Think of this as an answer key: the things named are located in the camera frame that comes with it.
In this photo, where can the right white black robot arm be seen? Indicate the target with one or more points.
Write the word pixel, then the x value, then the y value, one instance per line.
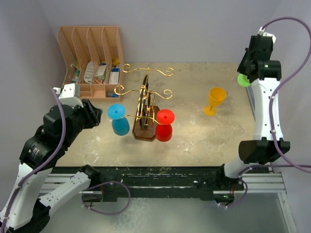
pixel 264 76

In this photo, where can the yellow plastic wine glass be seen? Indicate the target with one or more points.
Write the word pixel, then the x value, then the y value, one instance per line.
pixel 215 98

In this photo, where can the green plastic wine glass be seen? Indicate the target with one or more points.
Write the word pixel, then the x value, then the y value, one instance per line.
pixel 243 80

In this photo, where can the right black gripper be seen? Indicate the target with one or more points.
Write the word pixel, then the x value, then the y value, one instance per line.
pixel 241 69

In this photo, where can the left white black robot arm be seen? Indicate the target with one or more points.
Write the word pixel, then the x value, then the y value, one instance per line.
pixel 26 211

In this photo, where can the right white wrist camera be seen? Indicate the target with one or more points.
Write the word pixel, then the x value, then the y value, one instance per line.
pixel 262 32

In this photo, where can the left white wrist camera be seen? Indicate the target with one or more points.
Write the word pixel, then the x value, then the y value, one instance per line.
pixel 69 94

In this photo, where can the gold wire wine glass rack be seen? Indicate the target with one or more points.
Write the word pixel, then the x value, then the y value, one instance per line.
pixel 146 122

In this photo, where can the red plastic wine glass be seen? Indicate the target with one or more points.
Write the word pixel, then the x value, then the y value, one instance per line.
pixel 164 130

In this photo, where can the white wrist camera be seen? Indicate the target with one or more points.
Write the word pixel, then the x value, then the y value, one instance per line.
pixel 69 94
pixel 262 32

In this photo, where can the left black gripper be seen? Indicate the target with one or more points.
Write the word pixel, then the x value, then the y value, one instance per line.
pixel 93 115

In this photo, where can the blue plastic wine glass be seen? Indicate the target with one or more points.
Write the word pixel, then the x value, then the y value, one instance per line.
pixel 120 124

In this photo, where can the pink plastic desk organizer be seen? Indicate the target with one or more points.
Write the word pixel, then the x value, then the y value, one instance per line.
pixel 93 56

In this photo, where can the black metal base frame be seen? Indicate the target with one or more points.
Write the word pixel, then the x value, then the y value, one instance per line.
pixel 184 182

